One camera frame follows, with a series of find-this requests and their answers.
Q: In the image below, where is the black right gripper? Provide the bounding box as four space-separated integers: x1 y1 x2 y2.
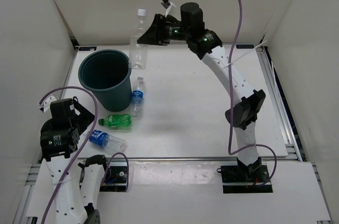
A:
137 15 191 47

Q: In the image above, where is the clear unlabelled plastic bottle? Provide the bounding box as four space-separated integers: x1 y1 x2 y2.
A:
129 8 148 70

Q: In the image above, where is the blue label white cap bottle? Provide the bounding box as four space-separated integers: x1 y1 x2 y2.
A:
85 130 127 153

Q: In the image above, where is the green plastic soda bottle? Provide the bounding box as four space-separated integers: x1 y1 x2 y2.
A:
98 114 132 129

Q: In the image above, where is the small blue label water bottle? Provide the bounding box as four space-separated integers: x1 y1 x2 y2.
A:
130 76 146 117

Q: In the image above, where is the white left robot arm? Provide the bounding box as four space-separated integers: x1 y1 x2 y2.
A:
40 97 111 223

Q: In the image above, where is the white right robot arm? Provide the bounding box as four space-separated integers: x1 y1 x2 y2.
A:
137 2 265 182

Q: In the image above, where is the dark green ribbed plastic bin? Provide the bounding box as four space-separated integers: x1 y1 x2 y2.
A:
78 49 132 112

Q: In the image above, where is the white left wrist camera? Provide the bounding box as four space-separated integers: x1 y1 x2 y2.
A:
38 95 58 113

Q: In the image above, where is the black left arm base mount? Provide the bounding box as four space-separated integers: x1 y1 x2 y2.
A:
100 162 129 192

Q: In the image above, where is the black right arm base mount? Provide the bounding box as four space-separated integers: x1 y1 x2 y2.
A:
216 164 273 194

